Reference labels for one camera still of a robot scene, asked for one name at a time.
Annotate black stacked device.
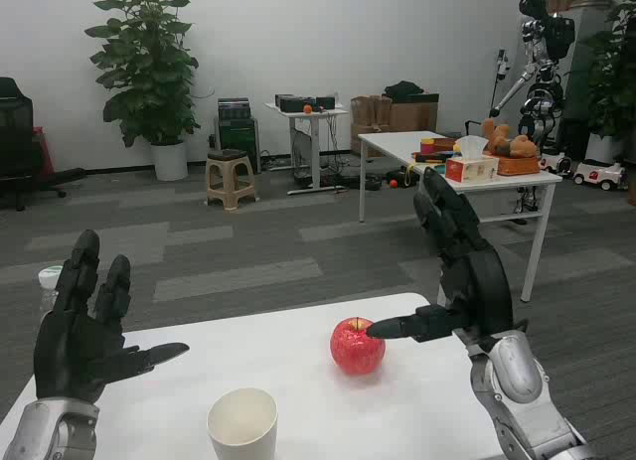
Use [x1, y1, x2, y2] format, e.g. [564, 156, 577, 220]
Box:
[217, 97, 251, 121]

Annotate small white standing desk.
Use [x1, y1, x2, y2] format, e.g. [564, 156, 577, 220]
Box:
[262, 100, 349, 197]

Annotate white paper cup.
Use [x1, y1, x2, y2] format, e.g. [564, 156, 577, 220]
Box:
[207, 387, 279, 460]

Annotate red apple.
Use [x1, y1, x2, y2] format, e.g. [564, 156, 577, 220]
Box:
[330, 317, 388, 377]

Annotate black green computer tower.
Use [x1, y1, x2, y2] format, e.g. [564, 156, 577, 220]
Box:
[218, 117, 262, 176]

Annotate orange woven basket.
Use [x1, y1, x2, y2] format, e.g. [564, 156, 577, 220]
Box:
[484, 151, 542, 177]

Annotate long white table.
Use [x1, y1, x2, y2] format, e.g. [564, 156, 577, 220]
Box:
[357, 130, 563, 302]

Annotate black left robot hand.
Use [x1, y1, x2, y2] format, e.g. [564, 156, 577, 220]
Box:
[32, 229, 191, 406]

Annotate beige plastic stool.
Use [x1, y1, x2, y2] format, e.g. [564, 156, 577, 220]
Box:
[205, 149, 257, 212]

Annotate white toy car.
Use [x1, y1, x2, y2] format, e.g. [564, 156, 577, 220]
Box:
[539, 150, 572, 177]
[572, 158, 630, 192]

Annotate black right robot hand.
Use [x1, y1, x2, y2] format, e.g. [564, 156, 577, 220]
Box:
[366, 165, 529, 352]

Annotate clear plastic water bottle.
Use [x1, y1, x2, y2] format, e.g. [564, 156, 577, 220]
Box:
[37, 264, 65, 327]

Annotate black cloth bundle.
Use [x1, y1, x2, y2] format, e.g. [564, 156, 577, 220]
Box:
[383, 80, 426, 97]

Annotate brown teddy bear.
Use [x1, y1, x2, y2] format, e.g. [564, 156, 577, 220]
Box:
[480, 117, 539, 159]

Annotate tall leafy potted plant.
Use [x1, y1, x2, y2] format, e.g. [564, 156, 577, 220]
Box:
[83, 0, 202, 182]

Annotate red white tissue box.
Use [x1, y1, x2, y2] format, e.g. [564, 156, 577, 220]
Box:
[444, 135, 500, 184]

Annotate open brown cardboard box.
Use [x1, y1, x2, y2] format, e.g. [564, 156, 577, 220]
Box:
[350, 94, 394, 158]

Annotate dark green potted plant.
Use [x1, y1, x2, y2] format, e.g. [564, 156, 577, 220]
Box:
[580, 0, 636, 164]

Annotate large closed cardboard box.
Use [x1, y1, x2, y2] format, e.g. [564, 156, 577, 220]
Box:
[390, 92, 439, 133]

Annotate grey desktop computer tower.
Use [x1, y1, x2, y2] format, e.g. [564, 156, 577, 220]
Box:
[291, 126, 312, 181]

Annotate silver black humanoid robot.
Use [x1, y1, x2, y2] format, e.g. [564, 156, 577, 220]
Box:
[489, 0, 576, 153]

